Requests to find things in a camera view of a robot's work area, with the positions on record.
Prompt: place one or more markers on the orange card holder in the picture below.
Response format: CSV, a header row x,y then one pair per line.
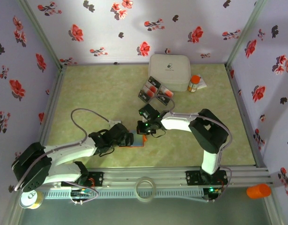
x,y
138,139

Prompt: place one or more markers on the black packet with red items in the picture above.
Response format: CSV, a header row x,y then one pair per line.
x,y
147,101

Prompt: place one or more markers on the black credit card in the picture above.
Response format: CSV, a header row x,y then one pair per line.
x,y
163,99
144,96
154,81

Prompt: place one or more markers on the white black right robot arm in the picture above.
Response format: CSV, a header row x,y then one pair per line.
x,y
181,122

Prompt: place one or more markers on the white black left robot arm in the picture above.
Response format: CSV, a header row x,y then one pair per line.
x,y
71,152

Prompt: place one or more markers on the white red credit card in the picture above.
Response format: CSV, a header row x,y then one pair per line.
x,y
167,92
148,92
152,88

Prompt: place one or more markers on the clear tape roll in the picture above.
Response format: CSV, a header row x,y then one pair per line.
x,y
137,188

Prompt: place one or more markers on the green circuit board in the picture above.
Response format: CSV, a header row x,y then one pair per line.
x,y
81,193

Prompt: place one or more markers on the orange capped pill bottle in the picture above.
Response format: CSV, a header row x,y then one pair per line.
x,y
193,84

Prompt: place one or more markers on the white square box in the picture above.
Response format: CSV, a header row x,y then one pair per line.
x,y
169,68

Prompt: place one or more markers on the white paper leaflet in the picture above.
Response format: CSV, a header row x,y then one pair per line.
x,y
203,83

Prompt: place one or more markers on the control board with green light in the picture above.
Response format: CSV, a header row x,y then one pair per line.
x,y
212,191

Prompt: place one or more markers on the yellow drink can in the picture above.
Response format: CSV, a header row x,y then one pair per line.
x,y
30,201

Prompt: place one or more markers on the orange plastic cup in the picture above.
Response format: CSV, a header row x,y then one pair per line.
x,y
259,191

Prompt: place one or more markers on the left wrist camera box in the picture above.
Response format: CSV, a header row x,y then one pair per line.
x,y
119,131

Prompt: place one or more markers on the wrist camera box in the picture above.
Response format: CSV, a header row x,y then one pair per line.
x,y
119,131
147,112

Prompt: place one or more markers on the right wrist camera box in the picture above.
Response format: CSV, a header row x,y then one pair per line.
x,y
147,112

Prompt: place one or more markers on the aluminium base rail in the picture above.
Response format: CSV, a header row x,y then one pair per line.
x,y
125,175

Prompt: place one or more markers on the aluminium side rail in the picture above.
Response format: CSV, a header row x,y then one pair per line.
x,y
55,93
242,105

